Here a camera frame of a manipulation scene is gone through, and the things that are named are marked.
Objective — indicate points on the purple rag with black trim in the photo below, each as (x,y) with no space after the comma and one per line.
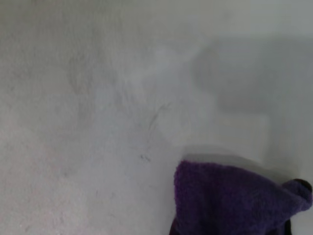
(227,200)

